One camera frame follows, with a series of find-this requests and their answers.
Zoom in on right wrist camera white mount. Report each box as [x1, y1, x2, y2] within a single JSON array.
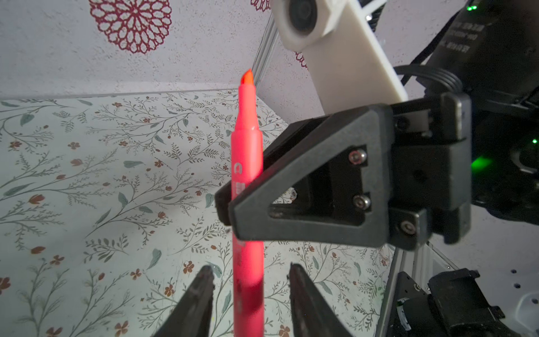
[[271, 0, 408, 115]]

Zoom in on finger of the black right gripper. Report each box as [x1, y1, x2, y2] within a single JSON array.
[[228, 105, 394, 247], [215, 117, 333, 226]]

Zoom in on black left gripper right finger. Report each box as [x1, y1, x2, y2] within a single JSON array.
[[288, 263, 352, 337]]

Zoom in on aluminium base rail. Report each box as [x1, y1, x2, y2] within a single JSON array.
[[374, 242, 458, 337]]

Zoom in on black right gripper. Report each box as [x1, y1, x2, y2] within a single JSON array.
[[388, 1, 538, 250]]

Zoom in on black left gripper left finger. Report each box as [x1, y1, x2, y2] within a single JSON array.
[[154, 265, 214, 337]]

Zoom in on pink highlighter pen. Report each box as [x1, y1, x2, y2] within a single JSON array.
[[230, 70, 265, 336]]

